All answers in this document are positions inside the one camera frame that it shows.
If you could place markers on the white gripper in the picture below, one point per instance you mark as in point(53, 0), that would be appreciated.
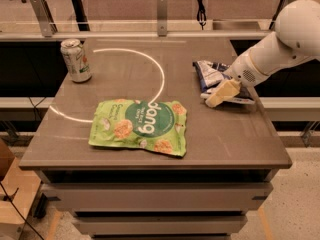
point(242, 70)

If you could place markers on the blue chip bag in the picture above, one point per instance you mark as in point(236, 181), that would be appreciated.
point(212, 73)

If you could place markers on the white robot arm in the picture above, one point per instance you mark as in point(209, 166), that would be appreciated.
point(295, 40)

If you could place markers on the green dang chip bag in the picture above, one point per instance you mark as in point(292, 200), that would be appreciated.
point(136, 124)

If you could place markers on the green 7up can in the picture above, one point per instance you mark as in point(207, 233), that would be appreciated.
point(75, 59)

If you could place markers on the grey drawer cabinet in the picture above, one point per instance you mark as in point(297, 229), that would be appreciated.
point(233, 151)

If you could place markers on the wooden box at left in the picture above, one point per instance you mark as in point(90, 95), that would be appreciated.
point(16, 201)

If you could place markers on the middle metal rail bracket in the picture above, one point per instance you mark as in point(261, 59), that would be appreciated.
point(162, 17)

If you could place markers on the left metal rail bracket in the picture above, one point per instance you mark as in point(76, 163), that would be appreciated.
point(44, 17)

